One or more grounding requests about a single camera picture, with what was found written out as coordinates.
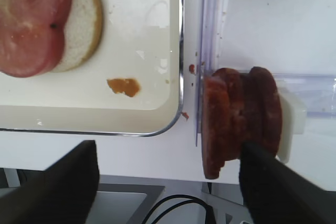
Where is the white patty pusher block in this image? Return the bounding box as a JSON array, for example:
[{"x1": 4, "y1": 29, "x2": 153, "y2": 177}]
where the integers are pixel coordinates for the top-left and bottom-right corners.
[{"x1": 277, "y1": 82, "x2": 307, "y2": 164}]

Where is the meat patty slice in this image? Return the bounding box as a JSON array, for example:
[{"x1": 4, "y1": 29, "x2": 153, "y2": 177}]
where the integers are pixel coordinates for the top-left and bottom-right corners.
[
  {"x1": 201, "y1": 77, "x2": 230, "y2": 179},
  {"x1": 248, "y1": 67, "x2": 282, "y2": 156},
  {"x1": 213, "y1": 68, "x2": 262, "y2": 161}
]

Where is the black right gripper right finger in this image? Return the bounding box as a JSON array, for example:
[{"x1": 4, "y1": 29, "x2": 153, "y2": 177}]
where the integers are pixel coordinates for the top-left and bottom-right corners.
[{"x1": 239, "y1": 143, "x2": 335, "y2": 223}]

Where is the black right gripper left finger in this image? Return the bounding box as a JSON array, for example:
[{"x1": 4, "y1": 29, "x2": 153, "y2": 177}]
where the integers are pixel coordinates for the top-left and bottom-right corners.
[{"x1": 1, "y1": 140, "x2": 100, "y2": 223}]

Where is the bottom bun on tray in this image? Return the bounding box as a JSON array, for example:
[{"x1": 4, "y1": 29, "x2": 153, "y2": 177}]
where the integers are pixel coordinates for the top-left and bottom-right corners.
[{"x1": 52, "y1": 0, "x2": 103, "y2": 72}]

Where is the white metal tray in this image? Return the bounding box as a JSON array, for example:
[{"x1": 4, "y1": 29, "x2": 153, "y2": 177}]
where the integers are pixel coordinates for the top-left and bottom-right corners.
[{"x1": 1, "y1": 0, "x2": 184, "y2": 136}]

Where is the brown sauce smear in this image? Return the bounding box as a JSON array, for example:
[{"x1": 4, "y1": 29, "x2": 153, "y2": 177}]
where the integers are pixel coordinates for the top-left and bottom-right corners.
[{"x1": 107, "y1": 78, "x2": 141, "y2": 98}]

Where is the right clear long rail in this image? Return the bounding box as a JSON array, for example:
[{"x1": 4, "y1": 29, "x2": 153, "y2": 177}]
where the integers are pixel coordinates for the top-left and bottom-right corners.
[{"x1": 195, "y1": 0, "x2": 229, "y2": 147}]

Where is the black cable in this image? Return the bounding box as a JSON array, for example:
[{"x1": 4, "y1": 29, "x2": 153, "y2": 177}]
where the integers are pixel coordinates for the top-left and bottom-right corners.
[{"x1": 140, "y1": 194, "x2": 218, "y2": 224}]

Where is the clear patty slide rail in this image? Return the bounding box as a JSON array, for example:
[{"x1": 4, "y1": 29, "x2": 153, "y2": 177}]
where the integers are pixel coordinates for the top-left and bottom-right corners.
[{"x1": 274, "y1": 74, "x2": 335, "y2": 119}]

